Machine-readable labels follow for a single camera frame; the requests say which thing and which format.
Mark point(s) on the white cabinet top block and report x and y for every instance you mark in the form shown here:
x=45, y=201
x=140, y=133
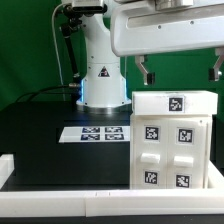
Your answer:
x=174, y=103

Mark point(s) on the white marker base plate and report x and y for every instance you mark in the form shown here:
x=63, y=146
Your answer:
x=95, y=134

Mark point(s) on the small white door panel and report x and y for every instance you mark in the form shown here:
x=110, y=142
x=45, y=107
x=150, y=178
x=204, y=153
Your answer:
x=148, y=152

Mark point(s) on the white cabinet body box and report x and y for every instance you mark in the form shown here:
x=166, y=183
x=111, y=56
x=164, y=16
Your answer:
x=169, y=152

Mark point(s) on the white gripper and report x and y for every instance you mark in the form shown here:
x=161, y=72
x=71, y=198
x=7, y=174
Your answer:
x=159, y=26

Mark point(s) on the white hinged door panel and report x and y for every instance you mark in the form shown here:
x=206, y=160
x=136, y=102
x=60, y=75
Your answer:
x=187, y=152

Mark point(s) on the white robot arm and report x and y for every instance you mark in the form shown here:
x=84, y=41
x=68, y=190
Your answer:
x=103, y=88

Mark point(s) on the white obstacle frame wall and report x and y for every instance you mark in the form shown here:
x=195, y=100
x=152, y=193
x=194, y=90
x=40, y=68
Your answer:
x=110, y=202

